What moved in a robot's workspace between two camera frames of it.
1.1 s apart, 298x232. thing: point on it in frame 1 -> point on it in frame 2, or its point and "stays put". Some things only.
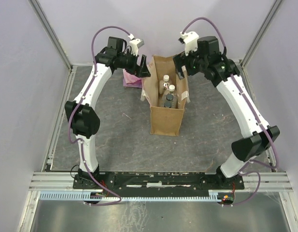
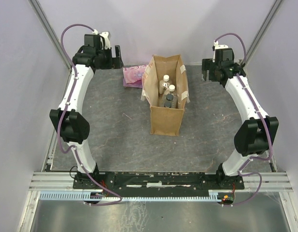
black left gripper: [143, 71] -> [118, 62]
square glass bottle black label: [170, 104] stays put
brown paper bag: [164, 121] stays put
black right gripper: [181, 59] -> [206, 65]
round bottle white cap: [163, 84] stays put
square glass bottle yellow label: [169, 97] stays put
